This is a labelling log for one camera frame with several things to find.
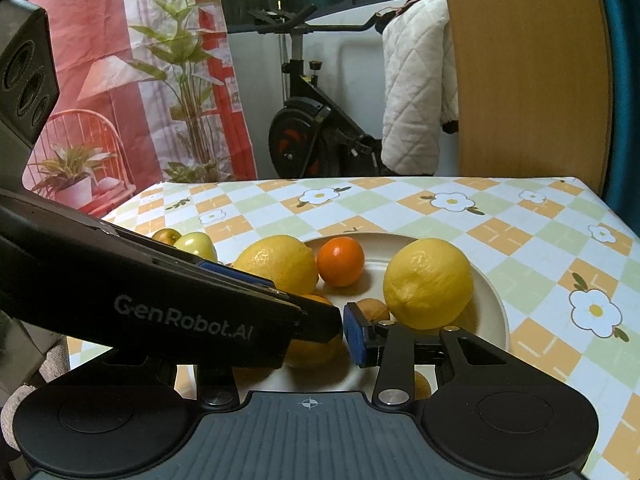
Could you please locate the red printed plant curtain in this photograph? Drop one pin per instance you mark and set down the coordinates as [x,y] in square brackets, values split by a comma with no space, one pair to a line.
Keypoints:
[100,35]

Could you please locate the small brown kiwi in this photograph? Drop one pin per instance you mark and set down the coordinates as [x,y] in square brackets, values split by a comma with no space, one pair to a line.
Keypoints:
[422,385]

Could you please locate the small yellow lemon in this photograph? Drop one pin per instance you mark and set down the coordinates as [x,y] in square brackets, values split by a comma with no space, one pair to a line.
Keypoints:
[427,282]

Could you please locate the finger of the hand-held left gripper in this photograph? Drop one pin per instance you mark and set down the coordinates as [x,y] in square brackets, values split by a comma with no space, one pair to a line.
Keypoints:
[240,275]
[320,322]

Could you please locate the checked floral tablecloth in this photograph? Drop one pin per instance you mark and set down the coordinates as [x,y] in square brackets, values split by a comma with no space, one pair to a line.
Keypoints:
[500,240]

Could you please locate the pale yellow apple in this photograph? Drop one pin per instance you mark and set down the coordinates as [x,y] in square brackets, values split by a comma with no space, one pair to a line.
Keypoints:
[195,245]

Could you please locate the teal curtain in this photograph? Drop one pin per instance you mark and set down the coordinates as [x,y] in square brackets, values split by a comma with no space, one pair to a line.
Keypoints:
[627,110]

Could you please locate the beige ceramic plate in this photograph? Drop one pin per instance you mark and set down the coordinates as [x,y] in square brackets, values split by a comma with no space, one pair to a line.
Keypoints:
[480,310]

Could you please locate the black exercise bike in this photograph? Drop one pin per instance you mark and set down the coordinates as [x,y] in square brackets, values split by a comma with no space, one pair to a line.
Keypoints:
[300,130]

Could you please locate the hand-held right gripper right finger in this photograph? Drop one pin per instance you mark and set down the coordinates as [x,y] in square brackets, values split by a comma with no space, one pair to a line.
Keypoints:
[357,340]

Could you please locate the wooden board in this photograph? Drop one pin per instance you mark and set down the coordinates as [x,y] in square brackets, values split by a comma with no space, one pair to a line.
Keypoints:
[525,85]

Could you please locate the white quilted blanket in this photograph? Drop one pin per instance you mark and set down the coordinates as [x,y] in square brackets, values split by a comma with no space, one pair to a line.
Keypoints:
[415,85]

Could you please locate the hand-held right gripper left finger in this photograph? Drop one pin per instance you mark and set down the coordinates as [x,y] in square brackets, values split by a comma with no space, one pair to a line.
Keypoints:
[217,385]

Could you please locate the large yellow lemon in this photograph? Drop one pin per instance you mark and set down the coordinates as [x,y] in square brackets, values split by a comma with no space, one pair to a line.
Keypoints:
[275,262]

